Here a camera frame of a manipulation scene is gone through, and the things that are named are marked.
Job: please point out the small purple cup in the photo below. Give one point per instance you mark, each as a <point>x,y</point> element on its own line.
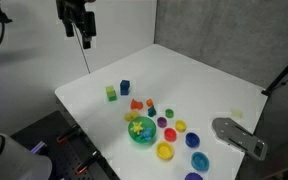
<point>162,122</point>

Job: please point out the light blue cup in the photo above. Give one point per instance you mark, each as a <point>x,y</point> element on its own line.
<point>200,161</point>

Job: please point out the green cube block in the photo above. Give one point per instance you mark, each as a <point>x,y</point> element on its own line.
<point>111,93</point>

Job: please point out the grey robot arm base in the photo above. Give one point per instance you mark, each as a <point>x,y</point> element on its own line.
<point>19,163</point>

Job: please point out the teal green toy animal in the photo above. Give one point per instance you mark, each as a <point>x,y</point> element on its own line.
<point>152,111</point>

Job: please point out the yellow star toy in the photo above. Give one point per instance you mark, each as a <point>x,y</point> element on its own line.
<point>137,127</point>

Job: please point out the grey metal bracket plate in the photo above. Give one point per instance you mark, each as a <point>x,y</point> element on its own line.
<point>233,134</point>

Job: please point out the black tripod leg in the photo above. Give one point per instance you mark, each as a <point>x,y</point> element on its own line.
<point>277,82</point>

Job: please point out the black red clamp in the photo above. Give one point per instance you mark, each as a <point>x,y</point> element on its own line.
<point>89,161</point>
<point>63,137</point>

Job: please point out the small yellow cup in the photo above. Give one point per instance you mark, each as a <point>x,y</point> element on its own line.
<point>180,126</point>

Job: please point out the dark blue cup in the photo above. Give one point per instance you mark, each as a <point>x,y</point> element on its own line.
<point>192,140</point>

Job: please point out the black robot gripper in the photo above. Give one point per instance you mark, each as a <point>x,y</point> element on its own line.
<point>73,13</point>

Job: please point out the large yellow cup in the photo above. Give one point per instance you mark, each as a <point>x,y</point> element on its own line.
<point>164,150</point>

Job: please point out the large orange toy animal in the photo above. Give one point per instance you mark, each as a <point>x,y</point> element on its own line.
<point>136,104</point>

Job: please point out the black red clamp lower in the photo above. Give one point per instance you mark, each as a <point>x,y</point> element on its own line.
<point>89,161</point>

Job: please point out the large purple cup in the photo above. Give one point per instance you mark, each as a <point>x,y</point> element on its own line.
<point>193,176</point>

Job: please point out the blue toy in bowl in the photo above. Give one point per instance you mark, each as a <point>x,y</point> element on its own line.
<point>146,134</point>

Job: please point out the small green cup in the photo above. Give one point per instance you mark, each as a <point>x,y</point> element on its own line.
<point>169,113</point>

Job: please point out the pale yellow tape piece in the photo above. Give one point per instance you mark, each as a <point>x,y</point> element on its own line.
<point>236,113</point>

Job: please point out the green bowl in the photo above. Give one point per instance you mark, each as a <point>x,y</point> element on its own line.
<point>146,123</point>

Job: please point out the small orange toy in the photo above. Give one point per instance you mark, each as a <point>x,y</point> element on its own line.
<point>149,103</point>

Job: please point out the red cup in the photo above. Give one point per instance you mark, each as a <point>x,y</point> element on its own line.
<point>170,134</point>

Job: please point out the yellow toy animal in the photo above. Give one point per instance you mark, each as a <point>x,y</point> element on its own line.
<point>131,115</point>

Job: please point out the blue cube block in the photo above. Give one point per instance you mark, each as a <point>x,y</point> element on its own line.
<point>124,87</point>

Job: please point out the black red clamp upper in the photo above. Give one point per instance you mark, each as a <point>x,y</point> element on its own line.
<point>63,137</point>

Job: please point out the black perforated base board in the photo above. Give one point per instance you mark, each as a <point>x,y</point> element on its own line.
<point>65,157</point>

